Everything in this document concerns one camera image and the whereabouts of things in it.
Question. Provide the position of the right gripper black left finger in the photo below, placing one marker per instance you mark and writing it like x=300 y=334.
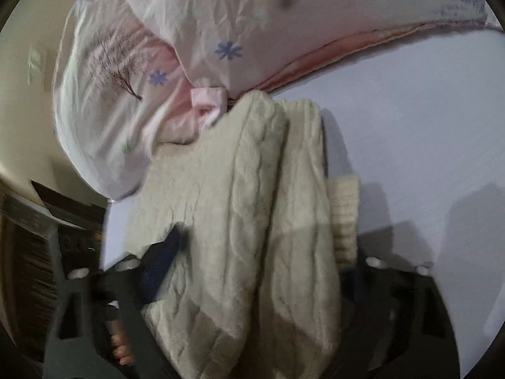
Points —
x=78 y=344

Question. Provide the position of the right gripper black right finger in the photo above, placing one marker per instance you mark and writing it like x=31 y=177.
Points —
x=399 y=326

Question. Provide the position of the beige knit sweater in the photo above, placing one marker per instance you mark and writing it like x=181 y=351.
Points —
x=255 y=292

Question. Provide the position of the person's hand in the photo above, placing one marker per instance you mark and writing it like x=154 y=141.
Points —
x=118 y=338

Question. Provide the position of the pink floral pillow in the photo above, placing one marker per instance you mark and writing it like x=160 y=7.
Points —
x=132 y=74

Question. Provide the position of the black wall television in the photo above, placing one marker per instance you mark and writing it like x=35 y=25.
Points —
x=88 y=216

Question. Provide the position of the white wall switch plate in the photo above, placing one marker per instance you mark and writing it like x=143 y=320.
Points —
x=35 y=64

